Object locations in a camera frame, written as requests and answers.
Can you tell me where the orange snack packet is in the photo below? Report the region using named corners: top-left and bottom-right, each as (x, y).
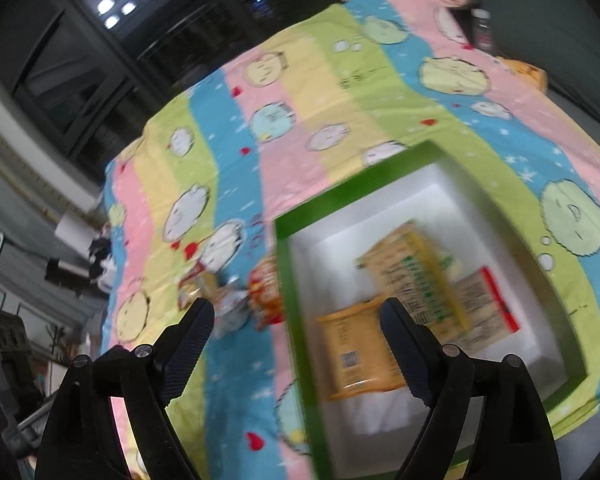
top-left (247, 255), bottom-right (285, 331)

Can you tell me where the black box device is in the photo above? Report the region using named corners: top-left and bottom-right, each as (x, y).
top-left (45, 257), bottom-right (92, 287)

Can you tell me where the printed pastel blanket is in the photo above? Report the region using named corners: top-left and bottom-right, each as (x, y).
top-left (100, 0), bottom-right (600, 480)

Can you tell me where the beige red-ended snack packet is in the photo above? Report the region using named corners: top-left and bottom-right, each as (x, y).
top-left (450, 266), bottom-right (522, 351)

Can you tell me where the green striped cracker packet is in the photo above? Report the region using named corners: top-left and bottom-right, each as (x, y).
top-left (355, 220), bottom-right (468, 343)

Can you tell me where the green white-lined box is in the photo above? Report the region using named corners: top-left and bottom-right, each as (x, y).
top-left (274, 140), bottom-right (590, 480)

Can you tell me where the gold brown snack packet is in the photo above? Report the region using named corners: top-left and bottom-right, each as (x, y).
top-left (177, 270), bottom-right (221, 311)

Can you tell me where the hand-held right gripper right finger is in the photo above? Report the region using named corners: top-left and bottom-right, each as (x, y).
top-left (378, 297), bottom-right (563, 480)

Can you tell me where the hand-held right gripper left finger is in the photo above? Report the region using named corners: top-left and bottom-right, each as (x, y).
top-left (34, 297), bottom-right (216, 480)

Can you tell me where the yellow cup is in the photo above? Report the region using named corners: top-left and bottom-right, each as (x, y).
top-left (495, 56), bottom-right (548, 92)

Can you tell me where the silver peanut snack packet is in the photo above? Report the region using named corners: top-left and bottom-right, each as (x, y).
top-left (212, 280), bottom-right (253, 336)

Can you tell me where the black and white object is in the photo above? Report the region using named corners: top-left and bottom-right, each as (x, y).
top-left (90, 232), bottom-right (116, 291)

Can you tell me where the clear plastic bottle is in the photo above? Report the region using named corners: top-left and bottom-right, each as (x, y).
top-left (470, 7), bottom-right (496, 53)

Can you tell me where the yellow snack packet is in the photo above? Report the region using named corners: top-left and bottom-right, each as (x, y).
top-left (316, 296), bottom-right (411, 401)

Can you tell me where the dark glass window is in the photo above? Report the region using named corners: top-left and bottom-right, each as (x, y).
top-left (0, 0), bottom-right (361, 191)

